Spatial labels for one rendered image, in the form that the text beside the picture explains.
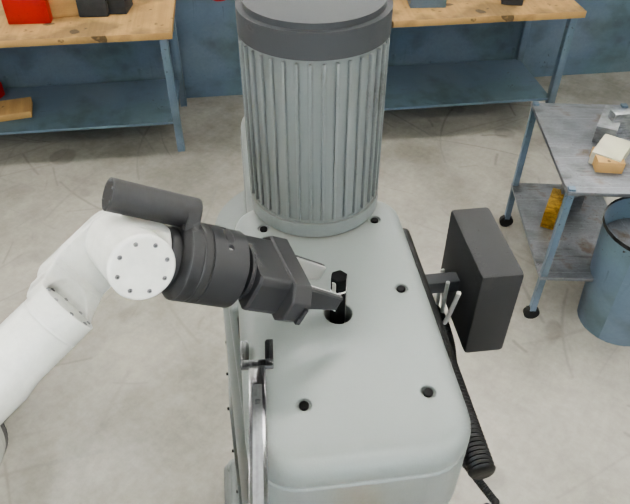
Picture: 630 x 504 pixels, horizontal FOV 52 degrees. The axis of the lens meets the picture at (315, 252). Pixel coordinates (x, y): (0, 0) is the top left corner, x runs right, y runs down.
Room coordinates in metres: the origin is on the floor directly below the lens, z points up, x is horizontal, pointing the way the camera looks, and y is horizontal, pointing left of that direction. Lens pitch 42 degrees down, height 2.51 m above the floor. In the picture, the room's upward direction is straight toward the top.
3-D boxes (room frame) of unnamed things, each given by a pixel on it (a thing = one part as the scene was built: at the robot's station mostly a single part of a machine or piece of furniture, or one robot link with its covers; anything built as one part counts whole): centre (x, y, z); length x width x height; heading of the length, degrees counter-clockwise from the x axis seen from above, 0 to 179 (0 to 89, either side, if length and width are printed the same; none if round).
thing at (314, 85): (0.82, 0.00, 2.05); 0.20 x 0.20 x 0.32
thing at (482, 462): (0.62, -0.17, 1.79); 0.45 x 0.04 x 0.04; 7
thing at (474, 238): (0.91, -0.33, 1.62); 0.20 x 0.09 x 0.21; 7
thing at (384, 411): (0.58, -0.03, 1.81); 0.47 x 0.26 x 0.16; 7
